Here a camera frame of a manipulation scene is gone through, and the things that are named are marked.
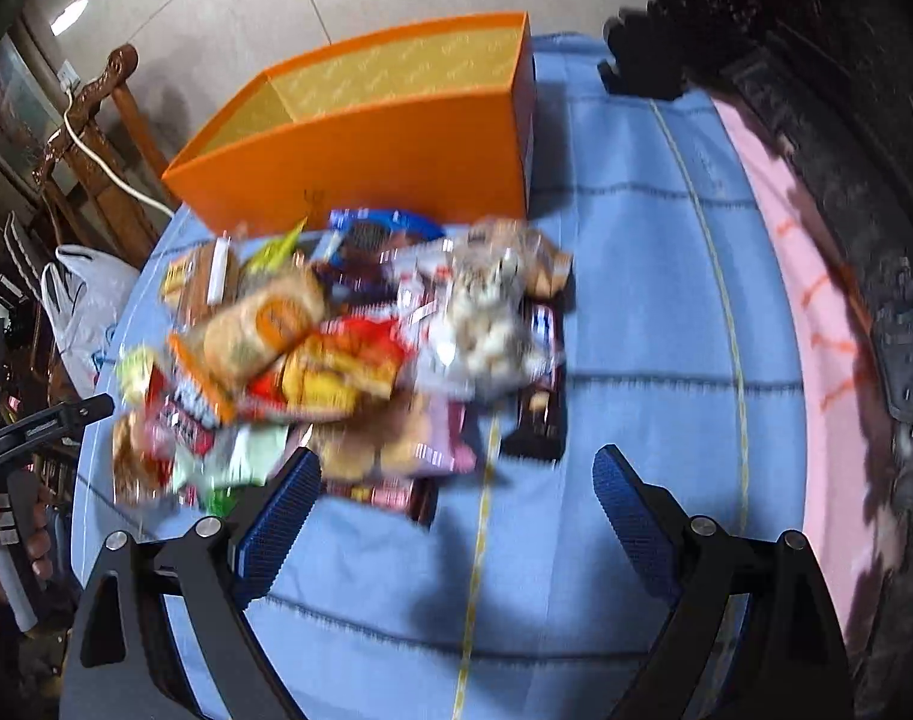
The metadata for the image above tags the pink packet of buns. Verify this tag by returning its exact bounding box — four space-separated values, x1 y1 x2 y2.
309 388 478 482

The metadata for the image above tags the dark carved wooden furniture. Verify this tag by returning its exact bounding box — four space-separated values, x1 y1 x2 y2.
597 0 913 720

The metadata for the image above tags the clear bag of white candies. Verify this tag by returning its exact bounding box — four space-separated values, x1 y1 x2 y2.
417 240 556 403

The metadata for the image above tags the white plastic bag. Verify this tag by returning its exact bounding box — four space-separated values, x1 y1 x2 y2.
40 244 140 400

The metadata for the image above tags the clear bag of brown pastries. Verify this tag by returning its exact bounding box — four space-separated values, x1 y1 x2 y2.
471 217 576 299

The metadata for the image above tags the dark brown chocolate packet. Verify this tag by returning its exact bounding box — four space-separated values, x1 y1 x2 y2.
498 298 571 463

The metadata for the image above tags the orange cardboard box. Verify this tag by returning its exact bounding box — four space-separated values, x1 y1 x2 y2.
161 11 537 235

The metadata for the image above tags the brown wooden chair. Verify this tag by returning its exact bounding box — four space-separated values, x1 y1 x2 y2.
31 43 181 265

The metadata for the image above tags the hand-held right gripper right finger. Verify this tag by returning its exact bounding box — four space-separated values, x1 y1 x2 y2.
591 444 857 720

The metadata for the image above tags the orange round bread packet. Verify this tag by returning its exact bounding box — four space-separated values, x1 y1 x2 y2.
168 268 331 422

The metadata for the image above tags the dark snack packet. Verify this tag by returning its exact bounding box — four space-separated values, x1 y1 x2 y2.
327 475 439 527

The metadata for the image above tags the clear packet of brown snacks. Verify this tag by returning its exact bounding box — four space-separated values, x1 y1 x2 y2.
111 411 173 505

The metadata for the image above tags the brown bread packet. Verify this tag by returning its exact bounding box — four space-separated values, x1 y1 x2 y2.
159 237 241 316

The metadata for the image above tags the red white snack packet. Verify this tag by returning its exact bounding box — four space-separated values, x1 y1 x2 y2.
144 366 237 460

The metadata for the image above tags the white cable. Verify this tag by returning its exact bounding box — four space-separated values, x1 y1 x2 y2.
63 81 176 215

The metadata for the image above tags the pink cloth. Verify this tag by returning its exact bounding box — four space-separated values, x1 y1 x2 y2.
714 88 902 655

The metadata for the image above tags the blue cookie packet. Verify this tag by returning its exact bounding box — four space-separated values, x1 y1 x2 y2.
325 208 447 272

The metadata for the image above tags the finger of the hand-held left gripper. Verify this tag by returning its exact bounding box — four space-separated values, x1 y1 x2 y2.
0 393 116 467

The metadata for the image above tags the framed picture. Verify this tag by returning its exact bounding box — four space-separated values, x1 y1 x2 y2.
0 36 68 190

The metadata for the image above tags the red yellow snack packet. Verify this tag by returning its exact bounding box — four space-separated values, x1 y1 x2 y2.
247 315 417 422

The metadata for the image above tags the person's left hand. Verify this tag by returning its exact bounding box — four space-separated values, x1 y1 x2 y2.
0 491 55 605

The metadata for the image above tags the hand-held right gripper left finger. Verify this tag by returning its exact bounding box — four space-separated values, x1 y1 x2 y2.
58 446 324 720

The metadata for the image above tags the light green snack packet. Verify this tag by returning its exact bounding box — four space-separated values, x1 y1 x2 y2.
174 423 294 490

